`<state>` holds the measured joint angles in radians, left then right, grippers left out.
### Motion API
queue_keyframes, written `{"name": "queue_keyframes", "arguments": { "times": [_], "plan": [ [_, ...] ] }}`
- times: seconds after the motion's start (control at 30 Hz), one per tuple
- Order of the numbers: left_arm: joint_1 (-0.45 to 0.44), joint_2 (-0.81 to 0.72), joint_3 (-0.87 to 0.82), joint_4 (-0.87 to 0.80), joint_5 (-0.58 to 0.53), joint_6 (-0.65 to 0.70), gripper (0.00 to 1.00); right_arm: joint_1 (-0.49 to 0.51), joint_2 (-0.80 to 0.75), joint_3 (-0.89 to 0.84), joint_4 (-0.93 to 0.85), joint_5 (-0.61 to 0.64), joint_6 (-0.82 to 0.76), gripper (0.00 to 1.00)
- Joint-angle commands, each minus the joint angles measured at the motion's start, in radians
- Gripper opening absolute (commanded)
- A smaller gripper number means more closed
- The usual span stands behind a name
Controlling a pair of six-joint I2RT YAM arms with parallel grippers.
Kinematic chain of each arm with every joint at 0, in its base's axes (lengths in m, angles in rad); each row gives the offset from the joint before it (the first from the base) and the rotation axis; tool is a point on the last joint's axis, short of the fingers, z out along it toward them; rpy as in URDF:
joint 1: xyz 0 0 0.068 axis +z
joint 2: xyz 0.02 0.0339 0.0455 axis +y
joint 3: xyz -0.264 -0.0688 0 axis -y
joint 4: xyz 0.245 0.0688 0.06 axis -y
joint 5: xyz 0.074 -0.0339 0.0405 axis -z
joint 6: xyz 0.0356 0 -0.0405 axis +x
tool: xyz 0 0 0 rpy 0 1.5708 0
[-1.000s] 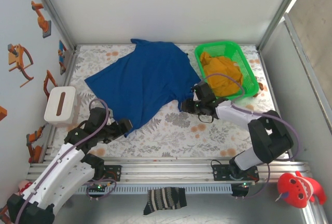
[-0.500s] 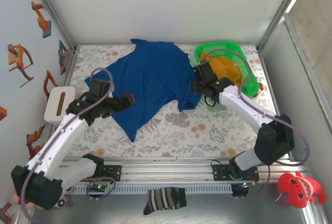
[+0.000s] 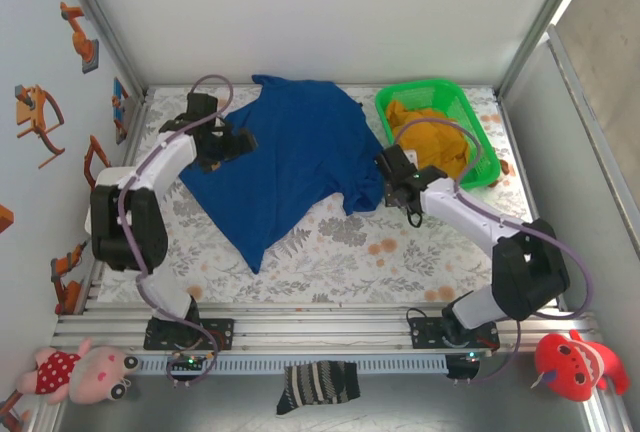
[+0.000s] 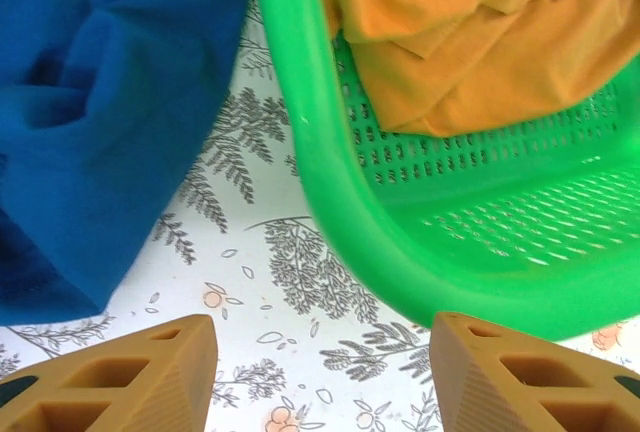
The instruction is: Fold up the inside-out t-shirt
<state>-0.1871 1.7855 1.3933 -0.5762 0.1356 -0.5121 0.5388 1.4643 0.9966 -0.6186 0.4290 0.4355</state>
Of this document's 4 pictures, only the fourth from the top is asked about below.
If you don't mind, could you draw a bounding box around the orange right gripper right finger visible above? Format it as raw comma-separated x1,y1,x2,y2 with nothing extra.
430,311,640,432

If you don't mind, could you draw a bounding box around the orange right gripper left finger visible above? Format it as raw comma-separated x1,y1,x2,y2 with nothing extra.
0,314,219,432

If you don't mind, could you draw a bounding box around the green plastic basket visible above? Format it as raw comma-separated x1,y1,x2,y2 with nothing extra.
248,0,640,344

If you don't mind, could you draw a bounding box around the blue t-shirt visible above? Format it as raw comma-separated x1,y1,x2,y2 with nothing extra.
0,0,252,328

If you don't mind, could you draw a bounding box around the yellow t-shirt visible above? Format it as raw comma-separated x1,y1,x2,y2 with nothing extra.
314,0,640,139

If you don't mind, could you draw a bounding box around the floral tablecloth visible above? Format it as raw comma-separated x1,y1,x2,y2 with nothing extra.
0,0,640,432

